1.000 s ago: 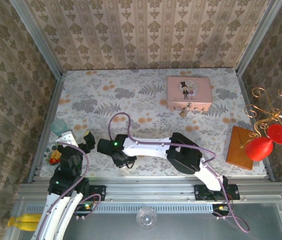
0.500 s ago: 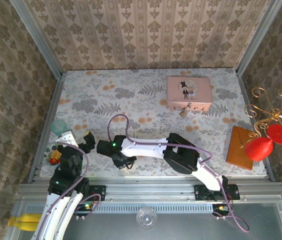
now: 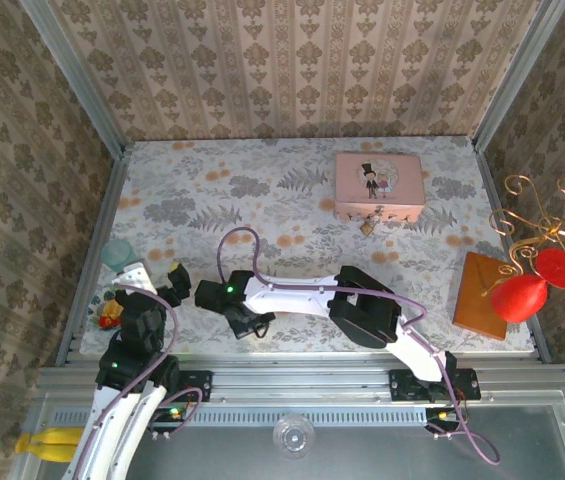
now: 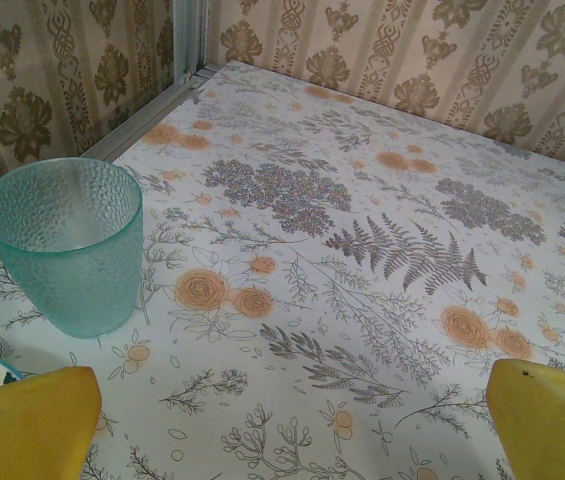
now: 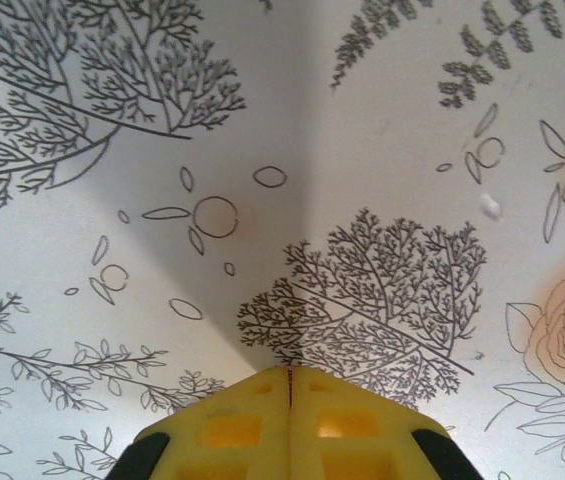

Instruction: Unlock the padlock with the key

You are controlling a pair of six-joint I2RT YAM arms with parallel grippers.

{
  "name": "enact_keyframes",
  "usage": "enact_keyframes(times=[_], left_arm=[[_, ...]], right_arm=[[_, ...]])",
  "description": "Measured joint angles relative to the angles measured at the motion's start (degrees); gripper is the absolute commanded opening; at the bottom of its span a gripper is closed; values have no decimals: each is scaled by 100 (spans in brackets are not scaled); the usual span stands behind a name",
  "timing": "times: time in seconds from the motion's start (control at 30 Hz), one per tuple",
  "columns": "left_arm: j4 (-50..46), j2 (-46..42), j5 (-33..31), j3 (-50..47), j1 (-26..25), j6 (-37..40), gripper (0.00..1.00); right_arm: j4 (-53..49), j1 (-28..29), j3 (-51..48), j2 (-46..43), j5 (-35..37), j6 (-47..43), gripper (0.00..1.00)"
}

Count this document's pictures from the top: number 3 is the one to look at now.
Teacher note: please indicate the grey sheet metal panel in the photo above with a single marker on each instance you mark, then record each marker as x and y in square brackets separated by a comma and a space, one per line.
[387, 450]

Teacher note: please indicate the small colourful toy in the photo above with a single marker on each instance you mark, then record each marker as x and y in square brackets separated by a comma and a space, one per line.
[107, 317]

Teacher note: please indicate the pink wedding couple tin box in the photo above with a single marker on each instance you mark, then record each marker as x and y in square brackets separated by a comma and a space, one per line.
[402, 175]

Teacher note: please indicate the floral patterned table mat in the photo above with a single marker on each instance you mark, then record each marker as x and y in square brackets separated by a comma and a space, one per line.
[262, 200]

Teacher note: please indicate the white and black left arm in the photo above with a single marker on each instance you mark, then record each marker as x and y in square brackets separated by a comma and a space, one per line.
[112, 430]

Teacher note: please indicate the aluminium corner post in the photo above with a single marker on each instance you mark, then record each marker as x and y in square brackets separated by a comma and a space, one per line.
[81, 80]
[517, 75]

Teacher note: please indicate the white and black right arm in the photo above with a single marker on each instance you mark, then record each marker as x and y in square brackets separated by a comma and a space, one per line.
[292, 300]

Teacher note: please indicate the brown wooden block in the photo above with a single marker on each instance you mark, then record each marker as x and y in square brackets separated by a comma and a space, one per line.
[477, 300]

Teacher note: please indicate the clear glass dome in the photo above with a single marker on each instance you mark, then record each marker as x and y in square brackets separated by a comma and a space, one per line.
[293, 439]

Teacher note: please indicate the aluminium mounting rail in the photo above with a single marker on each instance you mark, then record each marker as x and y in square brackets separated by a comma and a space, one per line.
[302, 380]

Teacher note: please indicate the small brass padlock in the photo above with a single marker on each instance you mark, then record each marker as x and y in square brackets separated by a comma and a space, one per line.
[367, 228]

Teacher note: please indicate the small circuit board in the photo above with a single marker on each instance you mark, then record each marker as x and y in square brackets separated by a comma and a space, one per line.
[442, 416]
[174, 414]

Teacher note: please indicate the translucent teal cup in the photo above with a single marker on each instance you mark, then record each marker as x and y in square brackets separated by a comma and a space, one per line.
[114, 252]

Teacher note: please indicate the red hourglass shaped object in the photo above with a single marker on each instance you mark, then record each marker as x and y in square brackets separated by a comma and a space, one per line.
[517, 300]

